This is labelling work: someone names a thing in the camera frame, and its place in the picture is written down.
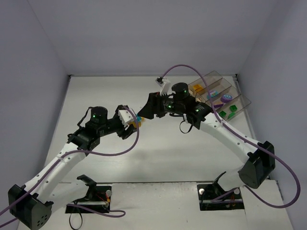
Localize yellow curved lego brick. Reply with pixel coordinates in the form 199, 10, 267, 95
192, 84, 201, 90

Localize orange lego plate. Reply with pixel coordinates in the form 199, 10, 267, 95
195, 87, 204, 94

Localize teal frog flower lego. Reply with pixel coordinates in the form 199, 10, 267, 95
207, 90, 218, 99

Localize purple butterfly lego brick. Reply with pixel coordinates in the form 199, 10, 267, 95
213, 102, 224, 108

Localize dark green square lego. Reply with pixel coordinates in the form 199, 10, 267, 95
219, 111, 227, 117

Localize purple rounded lego brick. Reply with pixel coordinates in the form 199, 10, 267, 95
220, 94, 233, 103

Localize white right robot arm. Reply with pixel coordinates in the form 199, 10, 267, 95
138, 82, 275, 191

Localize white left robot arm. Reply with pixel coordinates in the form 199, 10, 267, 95
8, 105, 140, 230

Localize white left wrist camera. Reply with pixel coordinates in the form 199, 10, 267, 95
118, 109, 134, 127

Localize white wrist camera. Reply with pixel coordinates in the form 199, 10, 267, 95
155, 77, 171, 95
118, 109, 134, 127

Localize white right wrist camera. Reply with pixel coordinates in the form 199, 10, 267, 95
155, 77, 171, 95

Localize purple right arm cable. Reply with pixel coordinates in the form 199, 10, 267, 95
162, 64, 301, 208

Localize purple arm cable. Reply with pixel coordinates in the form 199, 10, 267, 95
0, 106, 141, 228
162, 64, 301, 208

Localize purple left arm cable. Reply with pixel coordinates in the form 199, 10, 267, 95
0, 106, 141, 228

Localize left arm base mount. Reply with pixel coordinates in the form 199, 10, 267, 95
70, 174, 112, 213

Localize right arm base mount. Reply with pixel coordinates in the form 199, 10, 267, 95
197, 172, 245, 211

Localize black loop cable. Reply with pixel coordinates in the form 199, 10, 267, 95
69, 212, 83, 229

